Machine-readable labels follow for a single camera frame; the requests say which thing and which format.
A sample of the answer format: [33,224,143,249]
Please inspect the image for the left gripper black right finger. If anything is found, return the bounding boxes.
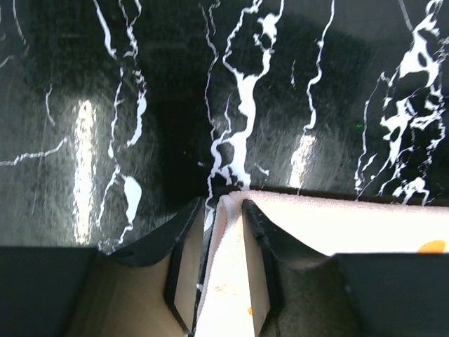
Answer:
[242,199,448,336]

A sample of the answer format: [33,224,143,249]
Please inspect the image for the orange white patterned towel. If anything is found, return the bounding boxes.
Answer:
[195,191,448,336]

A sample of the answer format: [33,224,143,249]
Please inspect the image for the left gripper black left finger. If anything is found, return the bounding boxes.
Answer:
[1,198,204,336]

